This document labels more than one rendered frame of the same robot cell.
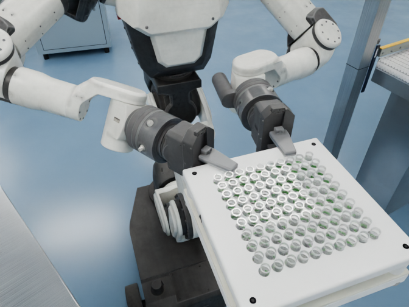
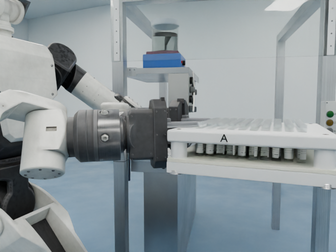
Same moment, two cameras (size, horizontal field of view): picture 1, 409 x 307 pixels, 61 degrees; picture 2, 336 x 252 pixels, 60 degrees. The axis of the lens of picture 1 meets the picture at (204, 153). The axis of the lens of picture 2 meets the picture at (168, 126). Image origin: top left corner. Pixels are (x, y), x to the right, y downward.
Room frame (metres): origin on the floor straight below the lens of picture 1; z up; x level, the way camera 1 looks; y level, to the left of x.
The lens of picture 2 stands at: (0.09, 0.39, 1.06)
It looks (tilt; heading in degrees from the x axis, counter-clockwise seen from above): 4 degrees down; 310
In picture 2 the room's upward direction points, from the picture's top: straight up
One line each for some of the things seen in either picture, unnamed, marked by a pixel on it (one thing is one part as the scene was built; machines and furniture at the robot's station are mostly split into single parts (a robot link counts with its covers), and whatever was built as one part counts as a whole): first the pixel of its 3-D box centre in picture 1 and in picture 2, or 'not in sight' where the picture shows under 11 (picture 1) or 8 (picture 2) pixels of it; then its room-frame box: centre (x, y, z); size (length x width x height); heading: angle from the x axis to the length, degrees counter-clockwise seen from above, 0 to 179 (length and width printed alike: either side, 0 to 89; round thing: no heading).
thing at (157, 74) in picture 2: not in sight; (163, 77); (1.27, -0.97, 1.22); 0.62 x 0.38 x 0.04; 119
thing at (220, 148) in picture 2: (225, 209); (220, 145); (0.33, -0.03, 0.99); 0.01 x 0.01 x 0.07
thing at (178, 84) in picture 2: not in sight; (181, 94); (1.05, -0.86, 1.11); 0.22 x 0.11 x 0.20; 119
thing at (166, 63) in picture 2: not in sight; (166, 62); (1.13, -0.84, 1.28); 0.21 x 0.20 x 0.09; 29
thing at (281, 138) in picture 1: (283, 141); (196, 118); (0.45, -0.13, 1.02); 0.06 x 0.03 x 0.02; 11
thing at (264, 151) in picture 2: (244, 248); (265, 148); (0.27, -0.05, 0.99); 0.01 x 0.01 x 0.07
